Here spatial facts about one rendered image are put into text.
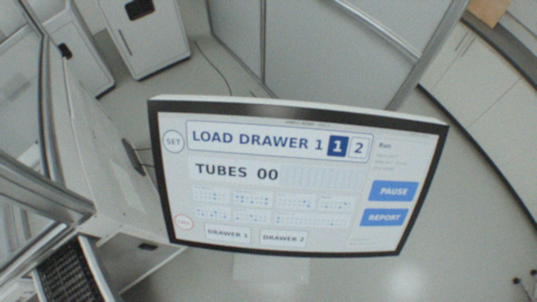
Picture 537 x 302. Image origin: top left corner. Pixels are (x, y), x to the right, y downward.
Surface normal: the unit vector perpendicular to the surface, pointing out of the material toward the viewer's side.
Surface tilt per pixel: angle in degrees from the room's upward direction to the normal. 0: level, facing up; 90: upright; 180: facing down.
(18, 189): 90
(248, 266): 3
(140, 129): 0
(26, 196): 90
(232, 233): 50
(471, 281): 0
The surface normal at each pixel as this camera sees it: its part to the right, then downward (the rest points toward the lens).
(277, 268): 0.02, -0.42
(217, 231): -0.04, 0.38
